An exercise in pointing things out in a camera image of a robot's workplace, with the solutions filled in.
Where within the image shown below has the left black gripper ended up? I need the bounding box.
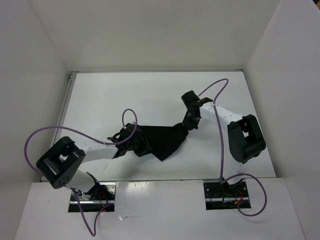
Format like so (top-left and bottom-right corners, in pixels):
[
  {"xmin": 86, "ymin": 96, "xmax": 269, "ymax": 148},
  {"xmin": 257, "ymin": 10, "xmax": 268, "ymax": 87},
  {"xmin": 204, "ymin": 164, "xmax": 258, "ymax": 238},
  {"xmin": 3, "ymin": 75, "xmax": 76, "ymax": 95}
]
[{"xmin": 127, "ymin": 130, "xmax": 156, "ymax": 157}]

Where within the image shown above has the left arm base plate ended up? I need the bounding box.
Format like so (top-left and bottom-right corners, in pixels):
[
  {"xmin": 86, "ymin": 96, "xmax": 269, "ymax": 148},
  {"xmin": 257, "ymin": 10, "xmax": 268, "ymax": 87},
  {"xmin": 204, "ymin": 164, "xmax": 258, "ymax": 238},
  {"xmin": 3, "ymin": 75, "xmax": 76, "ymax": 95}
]
[{"xmin": 68, "ymin": 182, "xmax": 117, "ymax": 213}]

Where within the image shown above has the black skirt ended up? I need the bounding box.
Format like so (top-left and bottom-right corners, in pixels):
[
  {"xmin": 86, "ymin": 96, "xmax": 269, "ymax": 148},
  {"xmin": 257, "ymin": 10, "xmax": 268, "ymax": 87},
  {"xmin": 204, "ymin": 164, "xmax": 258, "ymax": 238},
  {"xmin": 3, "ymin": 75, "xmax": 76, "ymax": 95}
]
[{"xmin": 133, "ymin": 123, "xmax": 189, "ymax": 161}]

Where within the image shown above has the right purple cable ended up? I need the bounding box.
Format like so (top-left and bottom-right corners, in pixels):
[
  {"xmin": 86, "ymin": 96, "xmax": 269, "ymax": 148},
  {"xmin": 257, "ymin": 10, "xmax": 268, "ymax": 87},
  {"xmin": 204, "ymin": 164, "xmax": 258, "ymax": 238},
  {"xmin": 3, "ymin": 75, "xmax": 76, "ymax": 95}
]
[{"xmin": 198, "ymin": 78, "xmax": 268, "ymax": 216}]

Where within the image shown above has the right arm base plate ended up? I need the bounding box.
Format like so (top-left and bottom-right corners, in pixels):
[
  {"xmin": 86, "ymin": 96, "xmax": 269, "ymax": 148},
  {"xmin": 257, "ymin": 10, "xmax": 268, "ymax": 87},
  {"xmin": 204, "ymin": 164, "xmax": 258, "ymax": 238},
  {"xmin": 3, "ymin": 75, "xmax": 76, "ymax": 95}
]
[{"xmin": 203, "ymin": 180, "xmax": 251, "ymax": 211}]

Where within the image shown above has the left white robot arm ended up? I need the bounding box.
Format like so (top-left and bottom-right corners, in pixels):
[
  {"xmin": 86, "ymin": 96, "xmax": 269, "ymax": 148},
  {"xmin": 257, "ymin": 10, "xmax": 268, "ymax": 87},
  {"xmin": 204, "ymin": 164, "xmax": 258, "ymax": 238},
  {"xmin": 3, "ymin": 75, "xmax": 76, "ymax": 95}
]
[{"xmin": 36, "ymin": 123, "xmax": 153, "ymax": 200}]

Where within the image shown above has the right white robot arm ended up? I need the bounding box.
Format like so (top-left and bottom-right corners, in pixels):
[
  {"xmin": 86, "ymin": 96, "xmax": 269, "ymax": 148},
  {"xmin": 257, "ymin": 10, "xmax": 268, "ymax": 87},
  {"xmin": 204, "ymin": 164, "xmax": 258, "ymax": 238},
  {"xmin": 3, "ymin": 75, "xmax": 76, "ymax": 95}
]
[{"xmin": 177, "ymin": 90, "xmax": 266, "ymax": 197}]

